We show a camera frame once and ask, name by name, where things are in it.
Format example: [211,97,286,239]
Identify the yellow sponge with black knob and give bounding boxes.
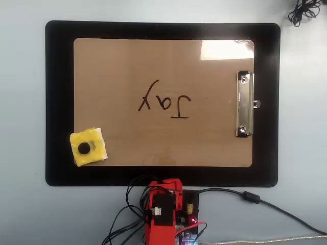
[69,127,108,168]

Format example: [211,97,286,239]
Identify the black servo wires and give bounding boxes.
[102,175,155,245]

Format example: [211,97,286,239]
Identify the black power cable with ferrite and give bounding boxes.
[195,188,327,235]

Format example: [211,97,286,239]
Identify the coiled black cable bundle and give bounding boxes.
[288,0,323,28]

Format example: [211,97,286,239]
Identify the red jumper wire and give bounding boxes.
[176,221,207,240]

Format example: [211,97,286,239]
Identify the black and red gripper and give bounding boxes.
[148,178,183,227]

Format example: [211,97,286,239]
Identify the black controller circuit board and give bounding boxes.
[175,190,200,245]

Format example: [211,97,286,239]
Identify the black rectangular desk mat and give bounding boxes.
[45,20,281,187]

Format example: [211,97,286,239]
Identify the silver metal clipboard clip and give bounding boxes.
[235,70,261,138]

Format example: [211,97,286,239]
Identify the silver USB cable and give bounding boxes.
[201,236,327,245]

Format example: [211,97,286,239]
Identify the brown clipboard board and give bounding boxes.
[73,38,255,168]

